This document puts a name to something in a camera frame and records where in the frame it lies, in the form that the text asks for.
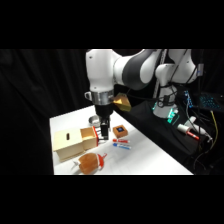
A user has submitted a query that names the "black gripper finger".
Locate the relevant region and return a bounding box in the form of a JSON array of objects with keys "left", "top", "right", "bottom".
[
  {"left": 99, "top": 124, "right": 110, "bottom": 141},
  {"left": 93, "top": 123, "right": 101, "bottom": 136}
]

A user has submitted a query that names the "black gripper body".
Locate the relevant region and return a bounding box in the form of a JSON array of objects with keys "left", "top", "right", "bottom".
[{"left": 94, "top": 103, "right": 113, "bottom": 127}]

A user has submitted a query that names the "blue pen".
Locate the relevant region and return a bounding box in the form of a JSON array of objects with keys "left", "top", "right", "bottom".
[{"left": 112, "top": 142, "right": 132, "bottom": 150}]

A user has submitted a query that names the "small metal bowl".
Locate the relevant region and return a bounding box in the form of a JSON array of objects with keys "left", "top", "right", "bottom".
[{"left": 87, "top": 114, "right": 102, "bottom": 126}]

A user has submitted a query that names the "wooden block with blue top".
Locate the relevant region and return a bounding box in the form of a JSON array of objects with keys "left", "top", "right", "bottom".
[{"left": 112, "top": 124, "right": 129, "bottom": 139}]

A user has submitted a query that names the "light wooden slotted box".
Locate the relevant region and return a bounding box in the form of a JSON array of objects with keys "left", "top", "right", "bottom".
[{"left": 52, "top": 128, "right": 87, "bottom": 163}]

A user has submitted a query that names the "black robot stand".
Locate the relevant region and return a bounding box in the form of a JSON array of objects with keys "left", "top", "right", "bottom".
[{"left": 114, "top": 99, "right": 224, "bottom": 176}]

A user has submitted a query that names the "black curtain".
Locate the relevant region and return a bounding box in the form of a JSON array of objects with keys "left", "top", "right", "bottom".
[{"left": 0, "top": 49, "right": 93, "bottom": 176}]

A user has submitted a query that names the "green lit device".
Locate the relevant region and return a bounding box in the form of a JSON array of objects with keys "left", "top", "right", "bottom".
[{"left": 167, "top": 109, "right": 180, "bottom": 125}]

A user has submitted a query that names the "blue lit device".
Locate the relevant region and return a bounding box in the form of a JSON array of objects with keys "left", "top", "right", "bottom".
[{"left": 182, "top": 89, "right": 195, "bottom": 109}]

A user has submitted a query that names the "backlit keyboard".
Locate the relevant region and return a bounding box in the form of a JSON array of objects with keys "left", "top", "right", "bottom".
[{"left": 199, "top": 93, "right": 224, "bottom": 111}]

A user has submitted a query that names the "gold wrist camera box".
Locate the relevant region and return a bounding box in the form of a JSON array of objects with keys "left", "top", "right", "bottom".
[{"left": 112, "top": 92, "right": 133, "bottom": 113}]

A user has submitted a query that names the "yellow cable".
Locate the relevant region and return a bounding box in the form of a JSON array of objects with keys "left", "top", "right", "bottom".
[{"left": 209, "top": 109, "right": 220, "bottom": 142}]

